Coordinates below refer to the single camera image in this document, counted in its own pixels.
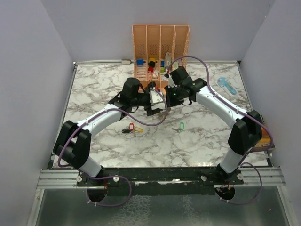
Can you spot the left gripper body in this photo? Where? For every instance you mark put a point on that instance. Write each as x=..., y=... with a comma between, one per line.
x=146, y=103

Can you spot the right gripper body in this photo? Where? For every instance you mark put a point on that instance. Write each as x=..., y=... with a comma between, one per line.
x=174, y=97

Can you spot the green key tag with key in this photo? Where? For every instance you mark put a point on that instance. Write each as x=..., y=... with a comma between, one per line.
x=179, y=128

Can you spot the metal keyring with yellow grip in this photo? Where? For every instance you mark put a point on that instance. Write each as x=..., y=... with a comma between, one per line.
x=162, y=115

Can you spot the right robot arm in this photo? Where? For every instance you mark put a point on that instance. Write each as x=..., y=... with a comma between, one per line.
x=245, y=130

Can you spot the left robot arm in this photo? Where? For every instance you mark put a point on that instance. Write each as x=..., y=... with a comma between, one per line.
x=74, y=140

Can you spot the yellow key tag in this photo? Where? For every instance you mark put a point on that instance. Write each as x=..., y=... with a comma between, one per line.
x=137, y=129

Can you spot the red key tag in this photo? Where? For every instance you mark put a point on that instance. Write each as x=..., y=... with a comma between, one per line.
x=131, y=127

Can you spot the white red box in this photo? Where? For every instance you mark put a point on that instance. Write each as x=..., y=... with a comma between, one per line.
x=178, y=64

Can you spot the black key tag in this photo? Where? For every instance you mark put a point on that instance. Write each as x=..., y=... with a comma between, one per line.
x=126, y=131

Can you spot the tall grey box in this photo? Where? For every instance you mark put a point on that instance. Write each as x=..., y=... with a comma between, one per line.
x=167, y=60

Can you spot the blue block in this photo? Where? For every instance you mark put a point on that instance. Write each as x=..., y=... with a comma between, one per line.
x=140, y=62

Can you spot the blue toothbrush package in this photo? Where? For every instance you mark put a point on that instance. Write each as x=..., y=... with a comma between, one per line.
x=226, y=85

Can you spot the peach desk organizer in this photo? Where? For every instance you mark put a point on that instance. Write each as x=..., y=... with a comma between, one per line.
x=155, y=41

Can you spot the paperback book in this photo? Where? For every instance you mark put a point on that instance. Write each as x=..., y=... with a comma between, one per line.
x=264, y=141

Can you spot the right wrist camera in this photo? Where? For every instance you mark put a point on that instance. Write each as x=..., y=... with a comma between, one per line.
x=171, y=83

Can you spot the white adapter at wall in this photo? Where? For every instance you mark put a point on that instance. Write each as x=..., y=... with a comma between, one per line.
x=126, y=61

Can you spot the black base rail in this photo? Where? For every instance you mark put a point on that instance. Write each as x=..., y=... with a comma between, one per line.
x=160, y=181

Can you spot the aluminium frame bar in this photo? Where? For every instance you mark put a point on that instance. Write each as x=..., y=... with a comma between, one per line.
x=244, y=176

